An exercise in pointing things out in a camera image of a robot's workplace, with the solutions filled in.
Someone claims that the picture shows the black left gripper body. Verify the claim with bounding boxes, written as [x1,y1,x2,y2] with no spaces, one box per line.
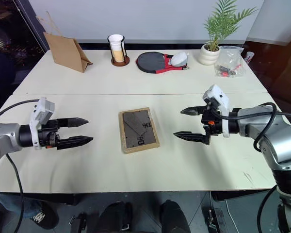
[37,118,61,150]

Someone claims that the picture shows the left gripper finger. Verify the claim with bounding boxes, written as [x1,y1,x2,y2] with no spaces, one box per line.
[55,117,89,129]
[55,135,94,150]

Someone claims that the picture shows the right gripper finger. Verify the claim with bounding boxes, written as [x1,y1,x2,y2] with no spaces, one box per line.
[180,105,207,117]
[173,131,210,146]

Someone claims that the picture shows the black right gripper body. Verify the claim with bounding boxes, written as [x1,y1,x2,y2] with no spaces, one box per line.
[200,103,224,146]

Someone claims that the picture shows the clear plastic bag of parts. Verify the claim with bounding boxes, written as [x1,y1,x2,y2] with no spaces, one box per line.
[214,45,247,78]

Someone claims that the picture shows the black round scale with red base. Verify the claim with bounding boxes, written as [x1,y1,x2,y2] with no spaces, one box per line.
[135,51,190,74]

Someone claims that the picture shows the brown paper bag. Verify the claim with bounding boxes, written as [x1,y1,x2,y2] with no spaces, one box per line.
[36,11,94,73]

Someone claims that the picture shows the green plant in white pot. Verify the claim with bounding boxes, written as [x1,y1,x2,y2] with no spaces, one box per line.
[200,0,259,66]

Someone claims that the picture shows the blue jeans leg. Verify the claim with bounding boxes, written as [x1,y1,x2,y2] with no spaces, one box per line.
[0,192,44,220]

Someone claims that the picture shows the paper cup stack in holder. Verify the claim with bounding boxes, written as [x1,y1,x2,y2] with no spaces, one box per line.
[107,34,131,67]

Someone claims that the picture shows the small red white object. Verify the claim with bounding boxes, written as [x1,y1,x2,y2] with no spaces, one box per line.
[244,51,256,64]

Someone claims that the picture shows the black shoe with white print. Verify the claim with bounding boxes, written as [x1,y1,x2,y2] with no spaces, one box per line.
[30,200,60,229]

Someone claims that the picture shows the dark rounded shape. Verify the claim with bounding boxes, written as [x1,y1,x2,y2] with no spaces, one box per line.
[159,200,191,233]

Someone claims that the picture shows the stack of paper cups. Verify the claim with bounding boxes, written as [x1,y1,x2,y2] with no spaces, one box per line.
[108,34,125,63]

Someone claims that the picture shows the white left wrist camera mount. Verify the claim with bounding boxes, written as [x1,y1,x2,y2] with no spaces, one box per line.
[29,97,56,150]

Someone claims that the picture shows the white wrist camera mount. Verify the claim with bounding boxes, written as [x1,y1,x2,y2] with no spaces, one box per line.
[29,97,56,150]
[202,84,231,138]

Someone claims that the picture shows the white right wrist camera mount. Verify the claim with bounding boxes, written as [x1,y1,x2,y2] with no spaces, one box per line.
[202,84,231,138]

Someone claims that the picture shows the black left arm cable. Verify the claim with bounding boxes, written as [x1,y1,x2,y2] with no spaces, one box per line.
[0,99,41,196]

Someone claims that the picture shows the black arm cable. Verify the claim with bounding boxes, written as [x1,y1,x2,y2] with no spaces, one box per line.
[214,102,283,233]
[0,99,41,196]

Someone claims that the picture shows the wooden picture frame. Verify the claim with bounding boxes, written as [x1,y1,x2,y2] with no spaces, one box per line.
[118,106,161,154]

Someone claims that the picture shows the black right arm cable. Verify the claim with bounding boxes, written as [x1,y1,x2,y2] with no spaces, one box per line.
[214,102,283,233]

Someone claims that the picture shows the black bracket under table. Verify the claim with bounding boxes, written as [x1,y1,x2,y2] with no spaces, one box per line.
[68,212,88,233]
[200,191,226,233]

